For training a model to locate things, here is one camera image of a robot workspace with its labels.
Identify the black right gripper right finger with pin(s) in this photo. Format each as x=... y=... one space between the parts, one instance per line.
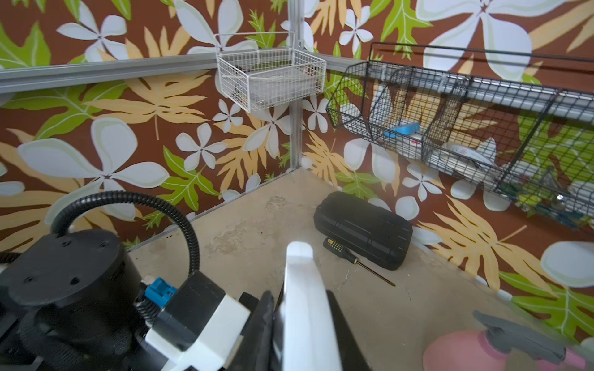
x=351 y=357

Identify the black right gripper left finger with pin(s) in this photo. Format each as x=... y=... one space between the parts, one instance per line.
x=254 y=351

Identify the blue white spray nozzle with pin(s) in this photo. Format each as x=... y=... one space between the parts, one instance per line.
x=309 y=337

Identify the pink grey spray nozzle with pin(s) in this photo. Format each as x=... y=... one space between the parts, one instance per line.
x=501 y=336

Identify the opaque pink spray bottle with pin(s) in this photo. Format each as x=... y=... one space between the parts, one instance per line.
x=464 y=350

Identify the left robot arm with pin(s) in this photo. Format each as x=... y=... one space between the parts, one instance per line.
x=76 y=301

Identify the black yellow screwdriver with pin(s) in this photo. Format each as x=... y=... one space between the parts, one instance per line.
x=343 y=252

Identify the black plastic tool case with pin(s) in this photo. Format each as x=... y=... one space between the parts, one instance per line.
x=366 y=229

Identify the white tape roll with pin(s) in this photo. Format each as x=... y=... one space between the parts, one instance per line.
x=466 y=162

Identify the blue tape roll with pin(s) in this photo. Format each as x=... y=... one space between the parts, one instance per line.
x=396 y=131

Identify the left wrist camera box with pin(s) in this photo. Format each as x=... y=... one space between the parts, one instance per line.
x=198 y=327

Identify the white wire wall basket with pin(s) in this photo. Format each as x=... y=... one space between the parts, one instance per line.
x=272 y=70

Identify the black wire wall basket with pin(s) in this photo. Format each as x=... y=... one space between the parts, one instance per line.
x=540 y=138

